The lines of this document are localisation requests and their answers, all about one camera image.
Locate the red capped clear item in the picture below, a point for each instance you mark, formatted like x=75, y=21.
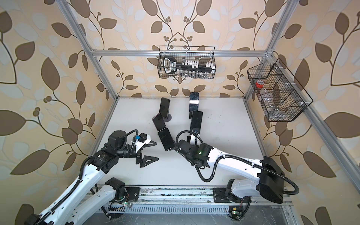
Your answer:
x=259, y=84

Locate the back wire basket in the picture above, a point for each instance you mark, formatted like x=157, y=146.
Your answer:
x=194, y=53

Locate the back left round stand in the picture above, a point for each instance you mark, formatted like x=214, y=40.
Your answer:
x=168, y=118

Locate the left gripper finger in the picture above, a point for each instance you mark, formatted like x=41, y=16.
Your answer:
x=150, y=144
x=144, y=161

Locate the wire basket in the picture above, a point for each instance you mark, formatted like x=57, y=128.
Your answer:
x=194, y=53
x=283, y=98

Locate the green phone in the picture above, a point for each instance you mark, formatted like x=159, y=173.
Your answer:
x=166, y=139

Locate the right wire basket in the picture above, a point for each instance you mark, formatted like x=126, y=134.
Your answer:
x=283, y=98

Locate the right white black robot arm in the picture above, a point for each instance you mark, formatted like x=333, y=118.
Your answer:
x=263, y=178

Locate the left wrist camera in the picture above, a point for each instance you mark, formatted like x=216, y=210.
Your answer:
x=142, y=140

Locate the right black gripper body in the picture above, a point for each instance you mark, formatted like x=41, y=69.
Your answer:
x=191, y=161

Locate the front aluminium rail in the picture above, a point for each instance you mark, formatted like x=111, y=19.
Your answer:
x=170, y=200

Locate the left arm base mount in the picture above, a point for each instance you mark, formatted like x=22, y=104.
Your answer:
x=126, y=194

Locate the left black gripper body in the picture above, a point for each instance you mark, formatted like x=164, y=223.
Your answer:
x=129, y=152

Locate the back left phone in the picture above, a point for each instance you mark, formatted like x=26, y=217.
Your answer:
x=164, y=107

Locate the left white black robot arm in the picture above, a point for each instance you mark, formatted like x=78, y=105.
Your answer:
x=70, y=208

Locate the back right phone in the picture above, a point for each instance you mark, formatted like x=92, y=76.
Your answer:
x=194, y=101

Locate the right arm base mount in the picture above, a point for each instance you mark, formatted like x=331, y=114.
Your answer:
x=230, y=195

